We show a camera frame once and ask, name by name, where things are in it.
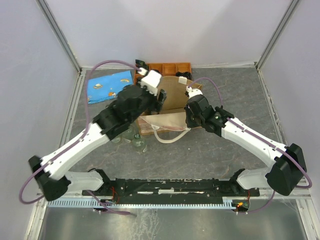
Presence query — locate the burlap canvas tote bag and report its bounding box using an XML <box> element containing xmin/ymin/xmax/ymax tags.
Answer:
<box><xmin>141</xmin><ymin>76</ymin><xmax>203</xmax><ymax>144</ymax></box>

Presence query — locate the clear soda water bottle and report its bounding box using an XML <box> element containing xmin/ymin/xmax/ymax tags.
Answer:
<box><xmin>122</xmin><ymin>125</ymin><xmax>137</xmax><ymax>143</ymax></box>

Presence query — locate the green soda water bottle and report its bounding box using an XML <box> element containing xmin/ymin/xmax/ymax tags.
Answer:
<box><xmin>132</xmin><ymin>133</ymin><xmax>147</xmax><ymax>153</ymax></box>

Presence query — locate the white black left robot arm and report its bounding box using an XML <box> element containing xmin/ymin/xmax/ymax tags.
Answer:
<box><xmin>28</xmin><ymin>85</ymin><xmax>167</xmax><ymax>201</ymax></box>

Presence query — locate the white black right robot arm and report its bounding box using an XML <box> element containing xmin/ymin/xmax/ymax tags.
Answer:
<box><xmin>184</xmin><ymin>87</ymin><xmax>307</xmax><ymax>196</ymax></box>

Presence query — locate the orange wooden compartment tray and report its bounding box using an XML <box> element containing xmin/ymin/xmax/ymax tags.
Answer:
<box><xmin>144</xmin><ymin>62</ymin><xmax>192</xmax><ymax>77</ymax></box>

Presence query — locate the dark yellow-patterned rolled sock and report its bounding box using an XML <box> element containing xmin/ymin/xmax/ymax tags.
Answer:
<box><xmin>175</xmin><ymin>71</ymin><xmax>193</xmax><ymax>80</ymax></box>

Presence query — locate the dark patterned rolled sock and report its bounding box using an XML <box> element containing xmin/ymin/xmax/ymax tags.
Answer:
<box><xmin>135</xmin><ymin>59</ymin><xmax>149</xmax><ymax>69</ymax></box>

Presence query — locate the blue space-print cloth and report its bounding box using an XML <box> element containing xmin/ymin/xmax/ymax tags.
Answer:
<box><xmin>87</xmin><ymin>70</ymin><xmax>133</xmax><ymax>104</ymax></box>

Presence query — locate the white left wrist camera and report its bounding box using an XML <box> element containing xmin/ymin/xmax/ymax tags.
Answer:
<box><xmin>137</xmin><ymin>67</ymin><xmax>162</xmax><ymax>96</ymax></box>

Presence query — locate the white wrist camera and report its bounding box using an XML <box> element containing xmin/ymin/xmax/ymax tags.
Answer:
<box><xmin>137</xmin><ymin>67</ymin><xmax>162</xmax><ymax>96</ymax></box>
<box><xmin>186</xmin><ymin>86</ymin><xmax>203</xmax><ymax>99</ymax></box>

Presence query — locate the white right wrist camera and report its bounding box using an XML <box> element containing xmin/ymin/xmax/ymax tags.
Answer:
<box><xmin>186</xmin><ymin>86</ymin><xmax>203</xmax><ymax>99</ymax></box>

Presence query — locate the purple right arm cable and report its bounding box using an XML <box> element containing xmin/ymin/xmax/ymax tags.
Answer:
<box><xmin>187</xmin><ymin>76</ymin><xmax>313</xmax><ymax>215</ymax></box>

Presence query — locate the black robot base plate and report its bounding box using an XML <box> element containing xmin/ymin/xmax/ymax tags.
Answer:
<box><xmin>93</xmin><ymin>178</ymin><xmax>260</xmax><ymax>205</ymax></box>

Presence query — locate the light blue cable duct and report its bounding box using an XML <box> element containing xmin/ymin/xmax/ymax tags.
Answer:
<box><xmin>47</xmin><ymin>196</ymin><xmax>238</xmax><ymax>208</ymax></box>

